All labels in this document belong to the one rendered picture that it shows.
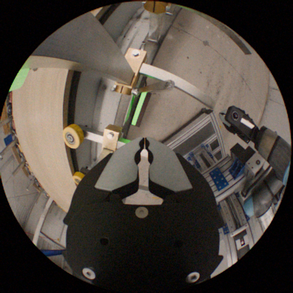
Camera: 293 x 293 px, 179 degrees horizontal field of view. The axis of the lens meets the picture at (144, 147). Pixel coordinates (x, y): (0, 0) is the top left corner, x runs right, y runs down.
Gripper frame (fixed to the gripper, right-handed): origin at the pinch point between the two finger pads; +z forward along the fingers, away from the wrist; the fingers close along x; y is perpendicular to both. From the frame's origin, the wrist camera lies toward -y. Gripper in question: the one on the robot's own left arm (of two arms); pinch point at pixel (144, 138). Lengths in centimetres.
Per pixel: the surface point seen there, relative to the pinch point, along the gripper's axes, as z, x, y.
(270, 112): 79, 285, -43
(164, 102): 102, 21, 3
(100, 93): 39.8, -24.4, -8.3
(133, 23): 40, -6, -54
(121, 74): 4.4, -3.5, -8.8
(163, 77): 15.8, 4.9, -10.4
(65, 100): 12.8, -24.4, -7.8
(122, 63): 3.3, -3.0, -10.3
